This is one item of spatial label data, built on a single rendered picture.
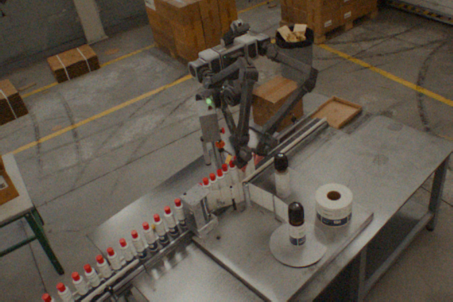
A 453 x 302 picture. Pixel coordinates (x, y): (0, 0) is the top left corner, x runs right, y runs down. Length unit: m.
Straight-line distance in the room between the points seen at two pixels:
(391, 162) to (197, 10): 3.57
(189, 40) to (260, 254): 3.92
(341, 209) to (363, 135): 0.93
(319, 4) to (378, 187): 3.70
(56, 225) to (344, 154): 2.64
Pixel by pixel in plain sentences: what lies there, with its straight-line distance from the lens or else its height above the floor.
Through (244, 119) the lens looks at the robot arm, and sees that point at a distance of 2.58.
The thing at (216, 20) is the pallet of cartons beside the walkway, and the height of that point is 0.56.
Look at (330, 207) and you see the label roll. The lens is 2.52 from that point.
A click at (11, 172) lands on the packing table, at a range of 3.88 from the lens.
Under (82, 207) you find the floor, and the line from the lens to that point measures 4.48.
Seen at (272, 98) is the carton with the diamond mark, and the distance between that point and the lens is 3.21.
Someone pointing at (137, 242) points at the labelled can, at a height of 1.03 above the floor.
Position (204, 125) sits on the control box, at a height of 1.41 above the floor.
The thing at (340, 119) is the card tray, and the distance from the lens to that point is 3.46.
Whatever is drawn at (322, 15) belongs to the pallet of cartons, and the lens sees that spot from 6.28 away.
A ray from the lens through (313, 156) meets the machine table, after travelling 3.13.
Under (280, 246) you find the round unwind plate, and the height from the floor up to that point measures 0.89.
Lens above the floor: 2.84
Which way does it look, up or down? 36 degrees down
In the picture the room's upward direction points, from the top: 10 degrees counter-clockwise
